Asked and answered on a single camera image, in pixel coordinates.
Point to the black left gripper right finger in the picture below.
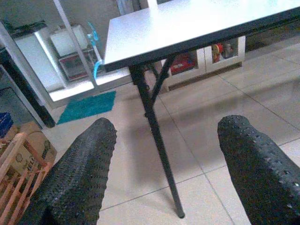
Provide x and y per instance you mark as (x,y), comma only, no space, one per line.
(262,178)

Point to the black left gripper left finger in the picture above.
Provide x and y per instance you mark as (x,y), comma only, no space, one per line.
(77,178)

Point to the brown cardboard box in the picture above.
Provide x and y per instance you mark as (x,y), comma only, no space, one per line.
(35,136)

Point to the wooden slatted rack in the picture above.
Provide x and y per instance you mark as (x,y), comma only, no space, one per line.
(21,140)

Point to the teal floor mat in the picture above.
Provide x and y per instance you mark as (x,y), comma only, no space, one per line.
(89,107)

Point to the blue box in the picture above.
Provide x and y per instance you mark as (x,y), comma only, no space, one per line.
(4,124)

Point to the white tall appliance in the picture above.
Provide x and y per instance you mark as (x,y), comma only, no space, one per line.
(39,63)

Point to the white glass-door cabinet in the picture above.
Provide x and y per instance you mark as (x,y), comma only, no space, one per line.
(201,68)

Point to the grey can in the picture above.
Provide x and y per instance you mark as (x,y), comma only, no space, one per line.
(227,50)

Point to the red yellow toy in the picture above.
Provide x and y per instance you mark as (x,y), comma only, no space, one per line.
(216,52)

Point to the white plastic box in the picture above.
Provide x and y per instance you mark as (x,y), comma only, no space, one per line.
(68,42)

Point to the red box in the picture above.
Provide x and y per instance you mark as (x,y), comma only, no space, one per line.
(182,64)

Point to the white folding table black legs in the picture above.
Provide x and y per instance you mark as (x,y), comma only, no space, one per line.
(187,30)

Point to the black door post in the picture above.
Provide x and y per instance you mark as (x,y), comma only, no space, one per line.
(28,93)

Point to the silver sliding door frame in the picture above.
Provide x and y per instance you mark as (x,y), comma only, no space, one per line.
(77,47)

